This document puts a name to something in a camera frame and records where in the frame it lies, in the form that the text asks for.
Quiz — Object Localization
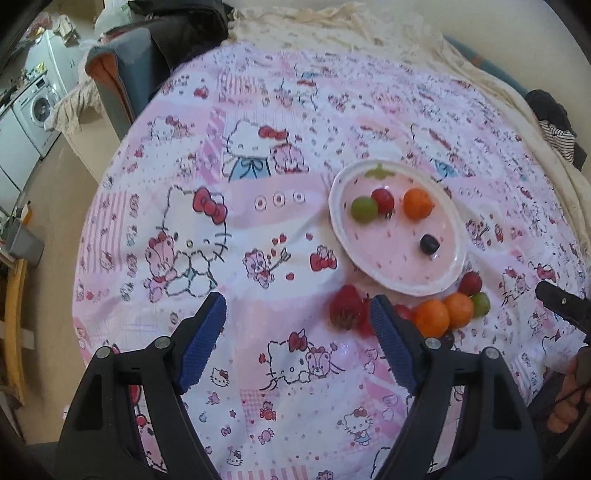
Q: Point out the person right hand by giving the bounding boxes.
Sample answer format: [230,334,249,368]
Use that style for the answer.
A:
[547,348,590,434]

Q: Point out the white kitchen cabinet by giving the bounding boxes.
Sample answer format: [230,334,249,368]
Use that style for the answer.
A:
[0,109,39,214]

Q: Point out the cream floral blanket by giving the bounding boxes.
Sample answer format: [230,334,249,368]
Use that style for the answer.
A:
[229,1,590,264]

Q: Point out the red strawberry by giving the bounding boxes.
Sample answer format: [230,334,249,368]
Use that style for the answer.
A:
[329,284,369,330]
[458,271,483,297]

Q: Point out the dark purple grape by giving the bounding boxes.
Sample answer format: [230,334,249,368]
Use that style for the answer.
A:
[440,331,455,349]
[420,234,440,256]

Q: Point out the pink Hello Kitty quilt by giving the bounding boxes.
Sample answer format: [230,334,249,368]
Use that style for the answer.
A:
[72,43,589,479]

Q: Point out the blue orange chair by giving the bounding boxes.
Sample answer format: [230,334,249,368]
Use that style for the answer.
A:
[85,28,156,141]

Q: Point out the white washing machine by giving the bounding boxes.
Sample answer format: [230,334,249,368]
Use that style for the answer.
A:
[12,74,60,159]

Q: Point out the red cherry tomato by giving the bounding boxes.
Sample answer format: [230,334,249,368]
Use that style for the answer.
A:
[394,304,415,322]
[370,188,396,217]
[356,315,376,338]

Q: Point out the green grape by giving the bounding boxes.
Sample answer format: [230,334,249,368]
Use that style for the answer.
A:
[349,196,379,224]
[471,292,491,318]

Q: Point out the striped garment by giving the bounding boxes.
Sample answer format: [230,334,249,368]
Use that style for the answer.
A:
[539,120,576,163]

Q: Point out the beige towel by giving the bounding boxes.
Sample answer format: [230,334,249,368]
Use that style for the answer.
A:
[43,79,104,134]

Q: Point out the white plastic bag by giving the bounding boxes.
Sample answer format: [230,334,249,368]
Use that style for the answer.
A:
[94,0,134,39]

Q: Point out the orange mandarin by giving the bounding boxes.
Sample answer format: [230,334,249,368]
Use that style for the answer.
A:
[403,188,435,221]
[444,292,474,329]
[414,299,450,338]

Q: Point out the black clothes pile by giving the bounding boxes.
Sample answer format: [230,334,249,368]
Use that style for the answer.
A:
[525,89,577,137]

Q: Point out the pink strawberry plate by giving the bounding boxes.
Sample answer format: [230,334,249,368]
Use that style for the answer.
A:
[329,160,468,297]

